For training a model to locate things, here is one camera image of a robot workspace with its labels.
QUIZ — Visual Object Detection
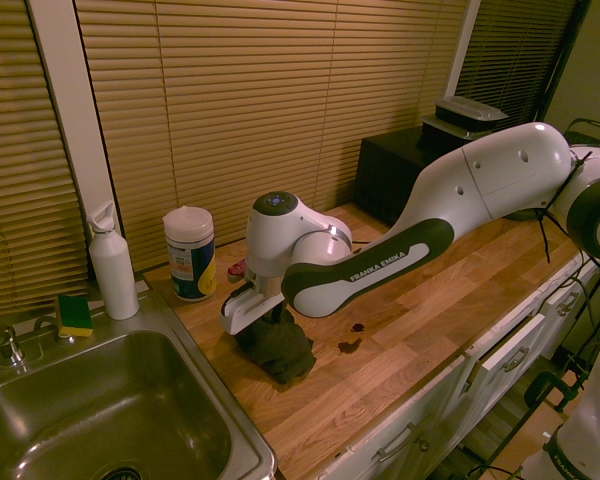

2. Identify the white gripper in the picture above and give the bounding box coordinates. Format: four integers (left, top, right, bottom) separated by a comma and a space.
219, 282, 288, 337

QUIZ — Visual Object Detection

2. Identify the dark grey cloth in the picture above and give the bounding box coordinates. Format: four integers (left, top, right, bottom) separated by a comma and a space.
233, 309, 317, 387

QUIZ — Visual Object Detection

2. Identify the disinfecting wipes canister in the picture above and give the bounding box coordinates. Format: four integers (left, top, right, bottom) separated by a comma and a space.
161, 204, 218, 303

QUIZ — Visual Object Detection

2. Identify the white metal water bottle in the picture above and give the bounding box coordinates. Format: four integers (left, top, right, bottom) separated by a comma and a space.
86, 200, 141, 322

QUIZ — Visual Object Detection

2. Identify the white lower cabinet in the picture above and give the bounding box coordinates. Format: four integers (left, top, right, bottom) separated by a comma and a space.
323, 252, 600, 480

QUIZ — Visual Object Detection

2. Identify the black steel microwave oven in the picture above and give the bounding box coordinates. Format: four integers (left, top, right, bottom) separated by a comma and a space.
357, 124, 547, 236

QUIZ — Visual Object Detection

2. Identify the stainless steel sink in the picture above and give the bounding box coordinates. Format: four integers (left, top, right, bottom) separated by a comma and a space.
0, 284, 280, 480

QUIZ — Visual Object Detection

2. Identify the yellow green sponge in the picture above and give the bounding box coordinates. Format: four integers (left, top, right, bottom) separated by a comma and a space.
55, 294, 94, 339

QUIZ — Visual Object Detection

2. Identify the wide tan window blind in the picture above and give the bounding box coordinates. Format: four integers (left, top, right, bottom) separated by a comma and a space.
74, 0, 470, 274

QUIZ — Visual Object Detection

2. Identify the open white drawer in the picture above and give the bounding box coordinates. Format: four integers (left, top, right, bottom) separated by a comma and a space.
478, 313, 547, 372

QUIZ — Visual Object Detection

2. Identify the black container clear lid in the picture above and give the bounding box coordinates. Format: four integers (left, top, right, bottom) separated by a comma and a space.
421, 113, 487, 151
433, 96, 510, 133

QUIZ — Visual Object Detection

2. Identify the black clamp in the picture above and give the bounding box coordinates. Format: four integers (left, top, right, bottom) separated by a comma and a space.
524, 370, 589, 416

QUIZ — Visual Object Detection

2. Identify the chrome faucet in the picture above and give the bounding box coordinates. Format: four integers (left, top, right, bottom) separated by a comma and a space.
0, 314, 76, 372

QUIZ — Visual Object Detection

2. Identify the narrow tan window blind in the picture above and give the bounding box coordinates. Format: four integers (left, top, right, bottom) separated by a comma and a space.
0, 0, 90, 321

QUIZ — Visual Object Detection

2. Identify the dark window blind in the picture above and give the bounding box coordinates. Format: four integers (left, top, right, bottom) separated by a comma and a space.
453, 0, 580, 132

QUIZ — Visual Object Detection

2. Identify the black stand pole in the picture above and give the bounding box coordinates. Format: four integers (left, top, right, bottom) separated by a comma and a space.
532, 0, 582, 124

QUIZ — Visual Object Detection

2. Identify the metal bar drawer handle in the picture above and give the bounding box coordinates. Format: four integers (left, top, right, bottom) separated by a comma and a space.
376, 421, 417, 462

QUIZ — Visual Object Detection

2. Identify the open drawer metal handle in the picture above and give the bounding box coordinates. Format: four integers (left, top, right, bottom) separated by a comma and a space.
501, 348, 530, 372

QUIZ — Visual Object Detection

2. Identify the black camera cable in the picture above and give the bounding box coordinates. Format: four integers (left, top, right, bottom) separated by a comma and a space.
533, 149, 597, 264

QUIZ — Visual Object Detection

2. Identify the white window frame post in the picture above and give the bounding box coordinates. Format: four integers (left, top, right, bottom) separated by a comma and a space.
443, 0, 483, 100
25, 0, 127, 239

